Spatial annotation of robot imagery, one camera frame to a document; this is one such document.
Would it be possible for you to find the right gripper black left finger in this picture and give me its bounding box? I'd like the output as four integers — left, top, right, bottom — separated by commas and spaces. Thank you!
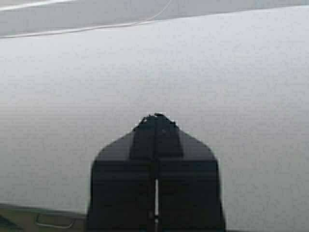
86, 115, 156, 232

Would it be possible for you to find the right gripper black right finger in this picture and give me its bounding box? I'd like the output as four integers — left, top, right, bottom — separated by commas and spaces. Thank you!
155, 113, 226, 232

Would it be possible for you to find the lower wooden drawer right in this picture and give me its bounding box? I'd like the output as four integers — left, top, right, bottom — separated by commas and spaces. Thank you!
0, 203, 86, 232

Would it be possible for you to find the metal drawer handle right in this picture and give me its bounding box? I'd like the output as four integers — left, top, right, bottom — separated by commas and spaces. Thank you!
35, 214, 75, 229

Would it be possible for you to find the thin white cable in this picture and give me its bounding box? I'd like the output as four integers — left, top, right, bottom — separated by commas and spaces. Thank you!
0, 0, 173, 39

